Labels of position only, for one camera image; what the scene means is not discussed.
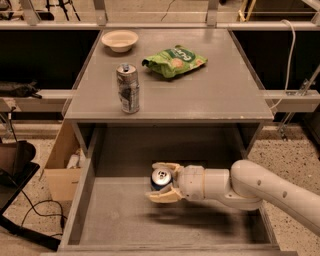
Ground open grey drawer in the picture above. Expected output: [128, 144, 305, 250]
[59, 125, 279, 256]

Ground white paper bowl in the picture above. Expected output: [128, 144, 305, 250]
[101, 30, 139, 53]

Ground grey counter cabinet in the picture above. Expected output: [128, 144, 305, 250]
[65, 29, 273, 161]

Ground green chip bag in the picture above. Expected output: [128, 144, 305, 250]
[142, 45, 208, 78]

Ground blue pepsi can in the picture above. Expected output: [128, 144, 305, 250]
[150, 168, 172, 191]

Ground metal railing frame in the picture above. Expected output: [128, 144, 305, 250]
[0, 0, 320, 30]

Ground white hanging cable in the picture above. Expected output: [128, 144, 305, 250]
[269, 19, 298, 111]

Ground cardboard box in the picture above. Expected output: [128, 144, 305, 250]
[43, 122, 82, 201]

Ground black floor cable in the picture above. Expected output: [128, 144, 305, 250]
[0, 168, 68, 238]

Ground black chair base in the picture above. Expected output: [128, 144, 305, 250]
[0, 141, 60, 251]

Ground silver energy drink can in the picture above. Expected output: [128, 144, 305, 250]
[116, 63, 140, 114]

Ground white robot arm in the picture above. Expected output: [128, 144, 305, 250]
[146, 160, 320, 235]

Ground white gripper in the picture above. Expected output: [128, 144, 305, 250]
[146, 162, 205, 204]

